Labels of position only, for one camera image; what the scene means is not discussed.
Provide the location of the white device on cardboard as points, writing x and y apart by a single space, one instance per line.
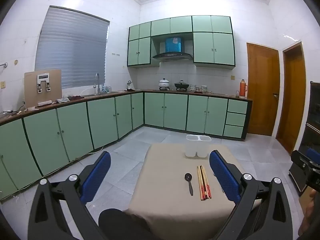
43 77

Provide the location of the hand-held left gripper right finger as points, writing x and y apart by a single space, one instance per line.
223 177

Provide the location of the orange thermos flask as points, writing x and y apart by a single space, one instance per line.
243 90

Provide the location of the steel kettle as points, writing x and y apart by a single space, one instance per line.
129 87

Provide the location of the metal towel rail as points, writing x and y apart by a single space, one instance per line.
3 65

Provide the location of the table with beige cloth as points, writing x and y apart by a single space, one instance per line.
170 180

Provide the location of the steel kitchen faucet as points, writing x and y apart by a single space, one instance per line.
98 87

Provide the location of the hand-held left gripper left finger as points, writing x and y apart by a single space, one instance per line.
96 177

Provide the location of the green wall cabinets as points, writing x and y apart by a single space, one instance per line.
212 47

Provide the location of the glass jar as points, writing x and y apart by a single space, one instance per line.
193 88

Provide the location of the black range hood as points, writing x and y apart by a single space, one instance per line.
172 55

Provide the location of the translucent white utensil holder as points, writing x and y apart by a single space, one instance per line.
192 150

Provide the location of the grey window blind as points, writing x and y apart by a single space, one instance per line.
72 50

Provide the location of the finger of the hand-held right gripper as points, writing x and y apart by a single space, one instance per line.
300 158

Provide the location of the wooden chopstick red end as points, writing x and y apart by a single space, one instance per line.
199 183
203 183
207 183

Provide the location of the person's right hand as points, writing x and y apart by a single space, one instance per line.
310 212

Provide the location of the white cooking pot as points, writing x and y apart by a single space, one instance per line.
164 84

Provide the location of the black wok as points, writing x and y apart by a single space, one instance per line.
181 85

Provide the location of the black plastic spoon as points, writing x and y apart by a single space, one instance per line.
187 176

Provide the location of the small glass bottle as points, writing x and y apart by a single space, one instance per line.
237 94

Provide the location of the grey cloth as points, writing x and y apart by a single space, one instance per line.
62 100

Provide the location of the plain wooden door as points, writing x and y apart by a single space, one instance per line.
291 100

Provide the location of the wall socket plate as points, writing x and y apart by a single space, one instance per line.
2 85

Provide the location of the black glass cabinet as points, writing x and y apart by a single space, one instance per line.
313 110

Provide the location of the green base cabinets with countertop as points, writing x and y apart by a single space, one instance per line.
100 120

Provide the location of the person's leg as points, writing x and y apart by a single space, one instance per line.
120 225

